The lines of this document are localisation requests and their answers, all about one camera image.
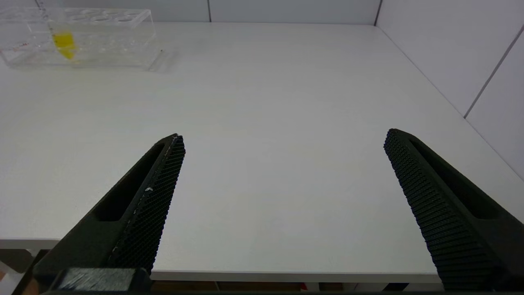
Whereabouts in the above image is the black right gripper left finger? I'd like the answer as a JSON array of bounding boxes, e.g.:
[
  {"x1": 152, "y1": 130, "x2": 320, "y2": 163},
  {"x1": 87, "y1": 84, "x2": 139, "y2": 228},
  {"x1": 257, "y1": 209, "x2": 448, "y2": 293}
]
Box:
[{"x1": 33, "y1": 133, "x2": 186, "y2": 288}]

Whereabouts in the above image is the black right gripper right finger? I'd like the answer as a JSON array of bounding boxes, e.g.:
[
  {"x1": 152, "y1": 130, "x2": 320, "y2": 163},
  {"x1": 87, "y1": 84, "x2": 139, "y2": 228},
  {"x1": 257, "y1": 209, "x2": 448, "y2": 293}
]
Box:
[{"x1": 384, "y1": 128, "x2": 524, "y2": 292}]

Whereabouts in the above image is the clear acrylic test tube rack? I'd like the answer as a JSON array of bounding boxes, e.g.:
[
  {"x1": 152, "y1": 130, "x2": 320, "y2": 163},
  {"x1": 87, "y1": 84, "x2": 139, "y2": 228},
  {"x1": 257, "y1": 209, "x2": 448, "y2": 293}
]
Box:
[{"x1": 0, "y1": 7, "x2": 163, "y2": 71}]

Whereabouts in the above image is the test tube with yellow pigment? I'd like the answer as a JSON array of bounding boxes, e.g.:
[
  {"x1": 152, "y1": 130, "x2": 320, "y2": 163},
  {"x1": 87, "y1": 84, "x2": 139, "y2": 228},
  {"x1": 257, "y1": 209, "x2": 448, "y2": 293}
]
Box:
[{"x1": 35, "y1": 0, "x2": 79, "y2": 61}]

